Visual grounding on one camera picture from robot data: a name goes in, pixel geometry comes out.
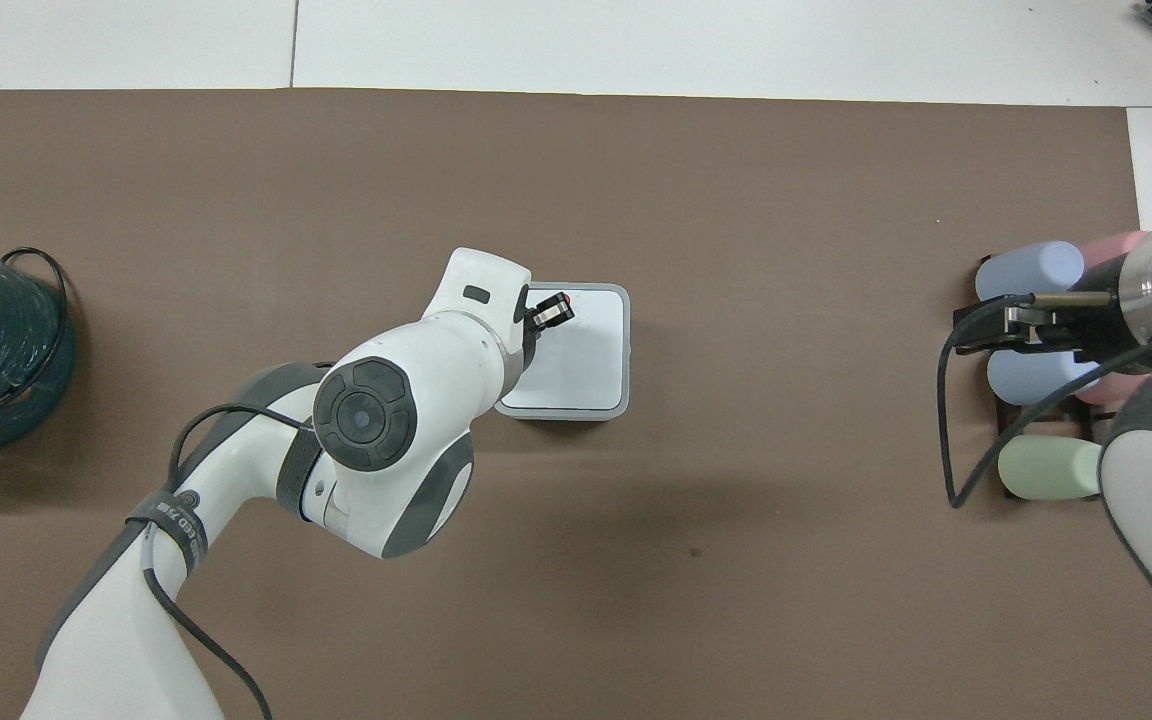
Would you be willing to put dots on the green foam cylinder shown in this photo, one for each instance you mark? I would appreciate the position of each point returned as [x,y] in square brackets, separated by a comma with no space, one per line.
[1046,468]

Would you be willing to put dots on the black cylinder rack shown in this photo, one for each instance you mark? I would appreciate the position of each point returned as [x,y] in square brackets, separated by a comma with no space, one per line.
[1036,420]

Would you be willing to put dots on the white trash can grey rim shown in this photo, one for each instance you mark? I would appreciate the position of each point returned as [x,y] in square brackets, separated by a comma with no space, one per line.
[586,360]

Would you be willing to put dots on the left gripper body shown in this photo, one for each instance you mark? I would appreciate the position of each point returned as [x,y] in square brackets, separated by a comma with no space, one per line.
[548,312]

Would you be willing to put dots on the blue foam cylinder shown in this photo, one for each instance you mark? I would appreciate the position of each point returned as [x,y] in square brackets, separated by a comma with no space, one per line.
[1031,270]
[1036,378]

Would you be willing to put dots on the pink foam cylinder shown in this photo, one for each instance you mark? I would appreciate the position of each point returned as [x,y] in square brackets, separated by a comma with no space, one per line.
[1116,247]
[1101,392]

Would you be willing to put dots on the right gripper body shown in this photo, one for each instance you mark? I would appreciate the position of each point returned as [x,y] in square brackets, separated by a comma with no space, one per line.
[1101,325]

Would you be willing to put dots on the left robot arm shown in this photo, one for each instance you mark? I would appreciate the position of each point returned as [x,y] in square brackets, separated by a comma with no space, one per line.
[406,340]

